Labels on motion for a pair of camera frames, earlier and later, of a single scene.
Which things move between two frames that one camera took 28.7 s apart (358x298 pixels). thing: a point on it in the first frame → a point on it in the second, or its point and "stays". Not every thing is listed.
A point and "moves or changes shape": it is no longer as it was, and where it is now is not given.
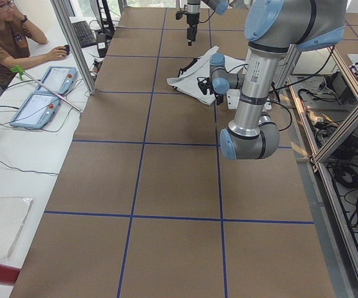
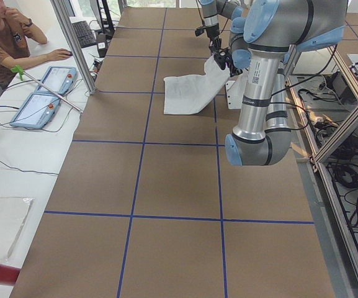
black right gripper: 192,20 → 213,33
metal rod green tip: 21,72 stays
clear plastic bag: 2,220 stays
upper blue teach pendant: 59,79 stays
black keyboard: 84,34 stays
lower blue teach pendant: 36,111 stays
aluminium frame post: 64,10 stays
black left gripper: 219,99 → 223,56
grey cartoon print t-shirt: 195,78 moves or changes shape
